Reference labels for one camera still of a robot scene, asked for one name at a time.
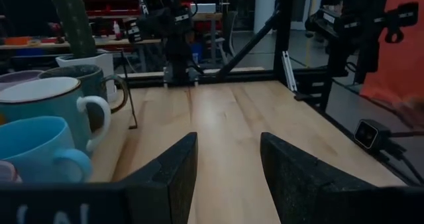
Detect light blue mug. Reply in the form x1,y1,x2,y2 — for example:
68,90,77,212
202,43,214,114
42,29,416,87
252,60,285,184
0,115,94,184

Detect wooden workbench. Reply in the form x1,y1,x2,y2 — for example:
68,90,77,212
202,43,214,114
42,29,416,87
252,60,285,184
0,13,223,51

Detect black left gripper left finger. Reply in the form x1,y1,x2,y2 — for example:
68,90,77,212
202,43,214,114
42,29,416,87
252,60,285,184
114,132,199,224

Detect white mug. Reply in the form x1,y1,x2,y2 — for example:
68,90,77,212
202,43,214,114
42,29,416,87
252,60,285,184
0,76,112,156

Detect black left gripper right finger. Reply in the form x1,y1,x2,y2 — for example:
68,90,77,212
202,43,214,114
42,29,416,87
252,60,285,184
260,132,378,224

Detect green cactus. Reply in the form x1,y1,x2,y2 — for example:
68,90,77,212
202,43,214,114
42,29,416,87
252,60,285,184
47,0,97,59

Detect person's left hand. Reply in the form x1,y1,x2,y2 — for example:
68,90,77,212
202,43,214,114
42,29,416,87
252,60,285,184
396,96,424,129

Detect person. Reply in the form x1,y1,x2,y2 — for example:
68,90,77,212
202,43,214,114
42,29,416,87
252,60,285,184
360,0,424,103

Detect black table-level camera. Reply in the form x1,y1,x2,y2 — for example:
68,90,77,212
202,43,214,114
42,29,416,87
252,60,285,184
352,118,392,151

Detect black aluminium rig frame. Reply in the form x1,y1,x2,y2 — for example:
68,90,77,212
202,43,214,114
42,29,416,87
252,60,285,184
117,0,329,114

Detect white hexagonal plant pot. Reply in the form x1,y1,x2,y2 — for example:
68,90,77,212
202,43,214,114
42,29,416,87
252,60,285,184
55,52,117,103

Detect lilac ribbed mug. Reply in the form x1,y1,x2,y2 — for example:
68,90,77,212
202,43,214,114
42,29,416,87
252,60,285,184
0,69,44,93

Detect dark brown mug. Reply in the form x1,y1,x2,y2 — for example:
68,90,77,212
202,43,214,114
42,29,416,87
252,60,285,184
37,64,130,133

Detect black camera cable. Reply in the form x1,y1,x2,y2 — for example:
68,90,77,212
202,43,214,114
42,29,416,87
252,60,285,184
377,131,424,187

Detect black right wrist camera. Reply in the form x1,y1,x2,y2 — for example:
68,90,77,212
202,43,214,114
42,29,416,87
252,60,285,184
142,0,176,15

